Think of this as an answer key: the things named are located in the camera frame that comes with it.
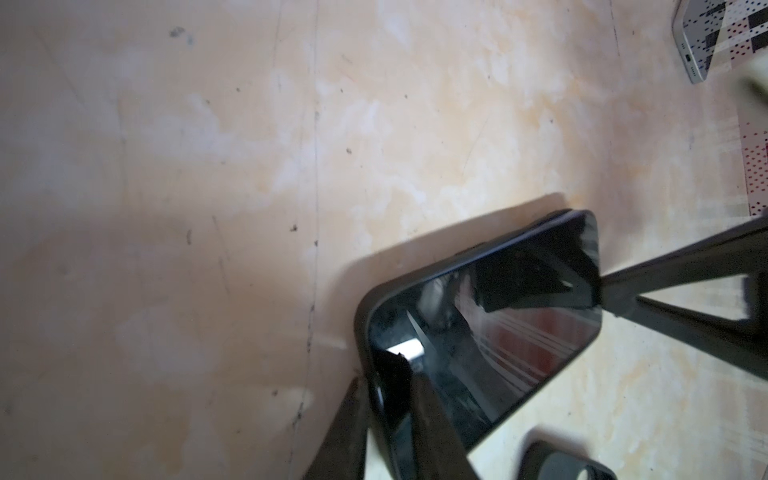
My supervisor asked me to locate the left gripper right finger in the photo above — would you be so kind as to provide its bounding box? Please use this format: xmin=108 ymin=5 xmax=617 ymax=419
xmin=374 ymin=350 xmax=478 ymax=479

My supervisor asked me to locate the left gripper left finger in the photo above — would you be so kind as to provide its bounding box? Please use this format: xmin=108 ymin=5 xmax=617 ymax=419
xmin=303 ymin=377 xmax=370 ymax=480

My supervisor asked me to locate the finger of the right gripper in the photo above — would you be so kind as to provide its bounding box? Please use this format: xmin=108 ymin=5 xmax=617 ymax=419
xmin=601 ymin=215 xmax=767 ymax=378

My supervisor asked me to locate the black phone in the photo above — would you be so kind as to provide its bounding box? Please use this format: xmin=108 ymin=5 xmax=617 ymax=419
xmin=367 ymin=209 xmax=604 ymax=451
xmin=671 ymin=0 xmax=768 ymax=85

